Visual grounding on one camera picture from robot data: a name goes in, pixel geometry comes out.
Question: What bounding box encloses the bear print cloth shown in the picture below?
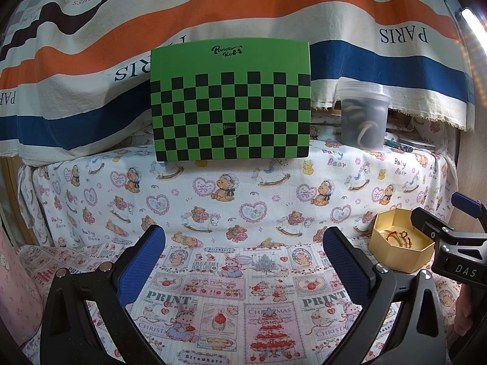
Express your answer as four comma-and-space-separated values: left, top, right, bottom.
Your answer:
17, 120, 459, 252

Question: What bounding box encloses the strawberry print cloth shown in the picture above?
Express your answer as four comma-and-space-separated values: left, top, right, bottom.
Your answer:
15, 236, 457, 365

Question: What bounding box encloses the striped cloth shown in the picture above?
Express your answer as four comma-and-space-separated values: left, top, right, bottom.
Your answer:
0, 0, 480, 160

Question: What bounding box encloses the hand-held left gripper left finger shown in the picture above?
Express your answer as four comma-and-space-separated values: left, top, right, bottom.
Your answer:
40, 224, 167, 365

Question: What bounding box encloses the red string bracelet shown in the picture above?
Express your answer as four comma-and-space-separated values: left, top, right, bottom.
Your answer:
382, 230, 415, 248

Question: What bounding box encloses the pink cloth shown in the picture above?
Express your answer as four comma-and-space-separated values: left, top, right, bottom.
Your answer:
0, 232, 42, 350

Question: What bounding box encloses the white light tube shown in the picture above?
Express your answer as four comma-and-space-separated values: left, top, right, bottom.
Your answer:
460, 8, 487, 46

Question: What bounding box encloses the silver flat device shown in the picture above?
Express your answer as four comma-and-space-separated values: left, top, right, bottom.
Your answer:
394, 135, 438, 152

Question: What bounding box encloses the clear plastic container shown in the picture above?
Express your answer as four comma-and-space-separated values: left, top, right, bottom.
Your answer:
337, 81, 392, 152

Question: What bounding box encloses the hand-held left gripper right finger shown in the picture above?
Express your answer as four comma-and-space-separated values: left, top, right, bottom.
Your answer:
323, 226, 447, 365

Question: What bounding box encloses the green black checkered box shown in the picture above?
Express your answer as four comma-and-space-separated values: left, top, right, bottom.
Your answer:
149, 37, 313, 163

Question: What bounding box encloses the person's right hand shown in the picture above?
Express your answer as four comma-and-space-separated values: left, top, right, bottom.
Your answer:
454, 284, 474, 329

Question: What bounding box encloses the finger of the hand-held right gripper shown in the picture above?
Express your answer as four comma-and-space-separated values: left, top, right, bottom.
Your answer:
452, 192, 487, 232
410, 207, 487, 252

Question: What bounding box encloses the gold hexagonal box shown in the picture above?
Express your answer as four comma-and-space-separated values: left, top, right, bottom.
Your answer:
367, 208, 436, 274

